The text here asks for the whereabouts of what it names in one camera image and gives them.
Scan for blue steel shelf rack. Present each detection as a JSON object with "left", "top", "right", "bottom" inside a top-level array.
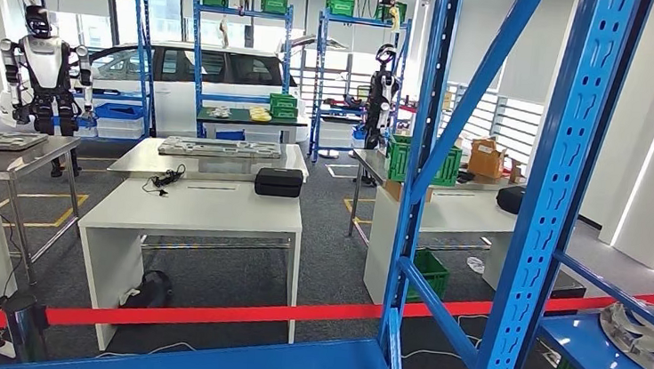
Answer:
[
  {"left": 180, "top": 0, "right": 298, "bottom": 145},
  {"left": 305, "top": 7, "right": 414, "bottom": 172},
  {"left": 0, "top": 0, "right": 654, "bottom": 369},
  {"left": 535, "top": 0, "right": 654, "bottom": 369},
  {"left": 15, "top": 0, "right": 168, "bottom": 142}
]

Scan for grey metal casting part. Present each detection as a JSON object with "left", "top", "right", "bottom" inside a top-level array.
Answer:
[{"left": 594, "top": 299, "right": 654, "bottom": 369}]

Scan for black zip case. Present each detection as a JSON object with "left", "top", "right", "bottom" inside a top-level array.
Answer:
[
  {"left": 252, "top": 164, "right": 306, "bottom": 200},
  {"left": 494, "top": 183, "right": 528, "bottom": 217}
]

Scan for large green plastic crate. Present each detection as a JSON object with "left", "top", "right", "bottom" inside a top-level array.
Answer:
[{"left": 383, "top": 132, "right": 464, "bottom": 189}]

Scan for stacked small green crates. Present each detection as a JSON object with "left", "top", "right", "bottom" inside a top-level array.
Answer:
[{"left": 268, "top": 92, "right": 301, "bottom": 122}]

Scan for yellow parts pile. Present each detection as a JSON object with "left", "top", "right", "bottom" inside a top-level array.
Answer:
[{"left": 247, "top": 105, "right": 275, "bottom": 124}]

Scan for dark green topped table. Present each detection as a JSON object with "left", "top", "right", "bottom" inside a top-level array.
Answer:
[{"left": 195, "top": 105, "right": 309, "bottom": 147}]

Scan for white work table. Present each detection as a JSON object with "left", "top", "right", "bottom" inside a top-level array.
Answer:
[
  {"left": 66, "top": 166, "right": 309, "bottom": 369},
  {"left": 360, "top": 178, "right": 596, "bottom": 324}
]

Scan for brown cardboard box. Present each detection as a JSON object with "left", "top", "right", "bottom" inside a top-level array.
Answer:
[{"left": 466, "top": 134, "right": 509, "bottom": 181}]

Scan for white crumpled wrap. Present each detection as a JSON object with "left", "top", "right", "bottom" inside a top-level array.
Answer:
[{"left": 464, "top": 254, "right": 488, "bottom": 276}]

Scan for white car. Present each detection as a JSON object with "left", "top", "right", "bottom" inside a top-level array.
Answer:
[{"left": 80, "top": 33, "right": 316, "bottom": 149}]

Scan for red barrier belt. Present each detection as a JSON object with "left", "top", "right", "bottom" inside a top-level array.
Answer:
[{"left": 0, "top": 231, "right": 654, "bottom": 369}]

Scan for small cardboard box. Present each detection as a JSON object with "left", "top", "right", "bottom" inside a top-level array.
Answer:
[{"left": 506, "top": 157, "right": 529, "bottom": 187}]

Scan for white slatted rack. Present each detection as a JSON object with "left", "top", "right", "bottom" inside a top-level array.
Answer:
[{"left": 436, "top": 80, "right": 546, "bottom": 167}]

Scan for black bag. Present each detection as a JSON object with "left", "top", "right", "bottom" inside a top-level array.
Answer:
[{"left": 117, "top": 267, "right": 176, "bottom": 316}]

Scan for white storage bin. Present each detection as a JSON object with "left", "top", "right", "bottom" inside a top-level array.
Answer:
[{"left": 93, "top": 117, "right": 148, "bottom": 143}]

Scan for blue storage bin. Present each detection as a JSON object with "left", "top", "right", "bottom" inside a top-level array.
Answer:
[{"left": 93, "top": 101, "right": 147, "bottom": 124}]

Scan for white and black humanoid robot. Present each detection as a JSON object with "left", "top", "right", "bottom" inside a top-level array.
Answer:
[{"left": 0, "top": 2, "right": 104, "bottom": 181}]

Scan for white container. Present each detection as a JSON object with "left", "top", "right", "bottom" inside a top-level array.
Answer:
[{"left": 0, "top": 89, "right": 22, "bottom": 129}]

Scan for black cable bundle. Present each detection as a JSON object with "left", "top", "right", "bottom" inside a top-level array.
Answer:
[{"left": 141, "top": 160, "right": 188, "bottom": 199}]

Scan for black barrier post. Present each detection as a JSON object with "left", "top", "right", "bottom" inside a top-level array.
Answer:
[{"left": 0, "top": 290, "right": 54, "bottom": 367}]

